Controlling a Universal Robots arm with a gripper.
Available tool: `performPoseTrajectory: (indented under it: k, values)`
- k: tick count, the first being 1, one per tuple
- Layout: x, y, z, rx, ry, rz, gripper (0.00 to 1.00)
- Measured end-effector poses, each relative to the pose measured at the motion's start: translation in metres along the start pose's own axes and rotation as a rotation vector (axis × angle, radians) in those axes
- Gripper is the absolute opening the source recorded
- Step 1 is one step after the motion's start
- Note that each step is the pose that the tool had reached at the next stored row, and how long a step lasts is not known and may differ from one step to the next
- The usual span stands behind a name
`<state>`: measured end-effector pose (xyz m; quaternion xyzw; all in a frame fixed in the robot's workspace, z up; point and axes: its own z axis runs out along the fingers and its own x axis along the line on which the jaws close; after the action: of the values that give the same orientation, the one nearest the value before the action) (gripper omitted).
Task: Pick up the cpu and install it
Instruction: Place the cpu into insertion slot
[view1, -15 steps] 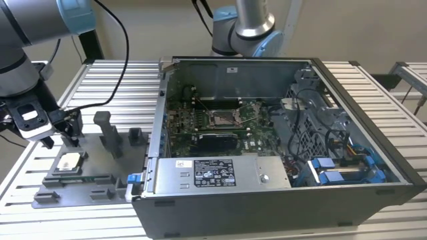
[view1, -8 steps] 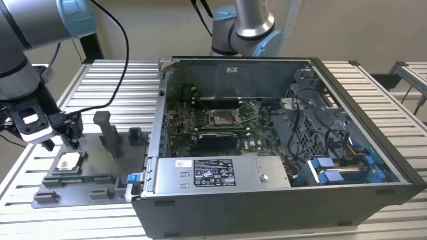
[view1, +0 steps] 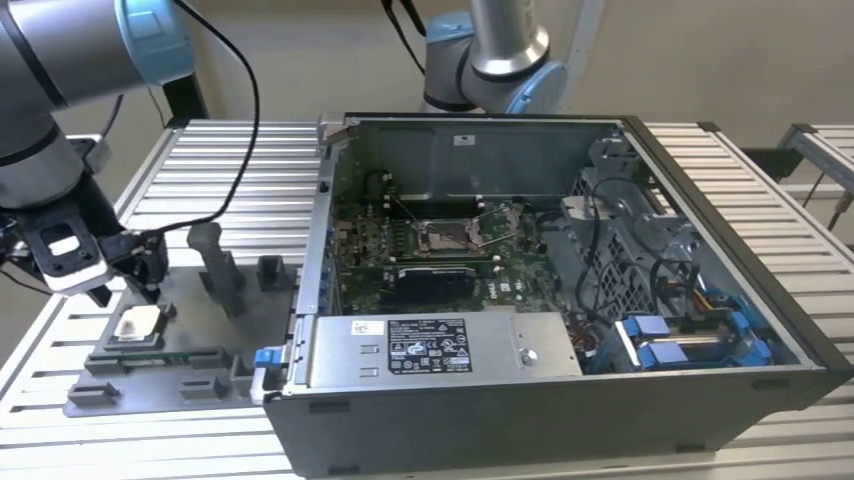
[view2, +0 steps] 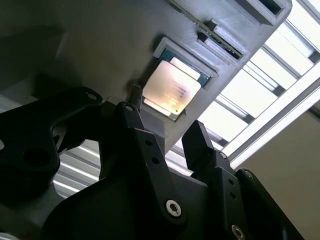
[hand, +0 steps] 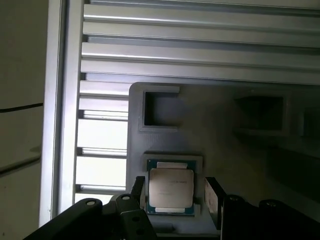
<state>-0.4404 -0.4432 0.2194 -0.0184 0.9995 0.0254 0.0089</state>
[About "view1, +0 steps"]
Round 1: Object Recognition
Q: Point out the green motherboard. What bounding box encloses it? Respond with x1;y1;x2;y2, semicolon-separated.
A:
326;197;569;317

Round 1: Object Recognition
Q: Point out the black vertical frame post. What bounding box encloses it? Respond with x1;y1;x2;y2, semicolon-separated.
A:
161;74;212;129

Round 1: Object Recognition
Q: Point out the blue disk bay bracket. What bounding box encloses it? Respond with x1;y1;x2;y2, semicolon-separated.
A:
724;297;775;369

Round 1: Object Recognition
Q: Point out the silver power supply unit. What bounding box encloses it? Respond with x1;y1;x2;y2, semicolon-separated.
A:
306;312;585;391

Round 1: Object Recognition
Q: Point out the black camera cable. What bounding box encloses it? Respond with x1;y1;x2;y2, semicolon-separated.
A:
122;0;261;239

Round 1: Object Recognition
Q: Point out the black looped cable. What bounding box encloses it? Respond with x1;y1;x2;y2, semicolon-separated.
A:
649;255;700;324

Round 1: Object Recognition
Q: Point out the open grey PC case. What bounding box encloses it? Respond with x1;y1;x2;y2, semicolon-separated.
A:
261;112;854;476

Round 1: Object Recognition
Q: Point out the CPU socket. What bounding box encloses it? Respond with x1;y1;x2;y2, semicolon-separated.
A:
413;218;480;255

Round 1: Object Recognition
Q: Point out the blue disk carrier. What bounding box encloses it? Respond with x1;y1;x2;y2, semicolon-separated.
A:
623;313;672;340
636;342;689;370

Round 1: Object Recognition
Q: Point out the black power cable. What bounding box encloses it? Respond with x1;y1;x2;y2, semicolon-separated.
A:
572;177;648;321

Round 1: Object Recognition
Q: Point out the grey metal drive cage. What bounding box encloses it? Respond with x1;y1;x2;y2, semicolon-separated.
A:
540;167;701;321

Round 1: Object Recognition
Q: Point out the black graphics card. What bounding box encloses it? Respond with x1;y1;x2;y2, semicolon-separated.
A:
392;266;478;305

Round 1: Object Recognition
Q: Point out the small white camera box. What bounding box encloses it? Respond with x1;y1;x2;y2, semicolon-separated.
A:
65;133;111;175

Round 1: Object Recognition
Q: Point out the silver CPU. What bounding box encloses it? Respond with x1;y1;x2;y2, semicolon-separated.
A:
110;304;165;347

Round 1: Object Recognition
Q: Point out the white black camera box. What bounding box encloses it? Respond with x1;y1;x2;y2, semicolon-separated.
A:
18;212;115;300

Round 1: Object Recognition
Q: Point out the metal slat side table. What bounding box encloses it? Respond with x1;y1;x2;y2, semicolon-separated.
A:
775;122;854;232

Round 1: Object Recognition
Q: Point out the grey plastic parts rack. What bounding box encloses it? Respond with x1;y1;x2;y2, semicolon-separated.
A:
62;222;301;419

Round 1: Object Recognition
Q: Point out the green RAM stick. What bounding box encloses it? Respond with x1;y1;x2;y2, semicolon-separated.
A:
117;352;225;364

